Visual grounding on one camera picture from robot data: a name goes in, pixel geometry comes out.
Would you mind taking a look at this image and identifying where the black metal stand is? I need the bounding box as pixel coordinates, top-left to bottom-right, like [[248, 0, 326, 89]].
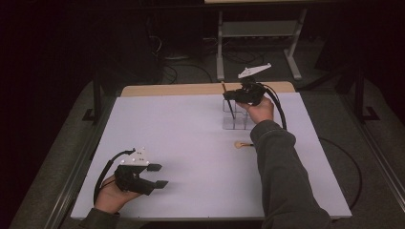
[[353, 66, 381, 123], [81, 68, 103, 123]]

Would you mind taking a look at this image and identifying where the white table cover board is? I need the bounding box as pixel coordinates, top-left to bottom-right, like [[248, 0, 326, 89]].
[[70, 92, 352, 220]]

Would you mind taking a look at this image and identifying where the aluminium rail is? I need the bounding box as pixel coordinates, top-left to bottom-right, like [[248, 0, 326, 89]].
[[338, 92, 405, 204], [44, 94, 117, 229]]

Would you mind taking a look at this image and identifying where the clear acrylic organizer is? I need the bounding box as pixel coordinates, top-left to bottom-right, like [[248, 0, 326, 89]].
[[222, 97, 256, 131]]

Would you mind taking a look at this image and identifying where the person's left hand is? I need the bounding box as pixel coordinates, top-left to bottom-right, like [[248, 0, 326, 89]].
[[95, 174, 142, 215]]

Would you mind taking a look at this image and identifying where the thin copper-tipped makeup brush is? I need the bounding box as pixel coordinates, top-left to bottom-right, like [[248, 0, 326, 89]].
[[221, 80, 237, 120]]

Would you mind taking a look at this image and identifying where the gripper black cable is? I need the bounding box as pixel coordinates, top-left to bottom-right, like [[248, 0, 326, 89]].
[[93, 148, 137, 206], [259, 83, 363, 211]]

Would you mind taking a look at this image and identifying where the black floor cable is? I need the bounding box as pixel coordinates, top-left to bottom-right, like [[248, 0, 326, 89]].
[[161, 62, 214, 84]]

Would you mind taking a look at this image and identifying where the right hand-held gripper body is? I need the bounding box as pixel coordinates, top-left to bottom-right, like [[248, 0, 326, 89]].
[[234, 62, 272, 107]]

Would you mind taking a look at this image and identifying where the person's right hand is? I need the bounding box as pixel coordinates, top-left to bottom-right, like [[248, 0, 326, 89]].
[[240, 95, 275, 124]]

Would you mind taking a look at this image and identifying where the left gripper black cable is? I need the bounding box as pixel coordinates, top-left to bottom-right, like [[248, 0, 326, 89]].
[[93, 148, 137, 206]]

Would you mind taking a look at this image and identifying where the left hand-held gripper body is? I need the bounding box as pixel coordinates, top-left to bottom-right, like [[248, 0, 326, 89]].
[[114, 146, 158, 196]]

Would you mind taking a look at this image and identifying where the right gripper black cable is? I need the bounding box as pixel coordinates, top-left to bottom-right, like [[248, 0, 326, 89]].
[[259, 83, 363, 211]]

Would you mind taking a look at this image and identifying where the round-headed peach makeup brush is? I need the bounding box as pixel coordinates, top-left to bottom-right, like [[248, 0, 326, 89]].
[[233, 140, 255, 150]]

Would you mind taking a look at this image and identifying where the white metal frame stand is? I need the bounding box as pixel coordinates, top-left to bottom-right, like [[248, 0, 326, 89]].
[[215, 9, 309, 82]]

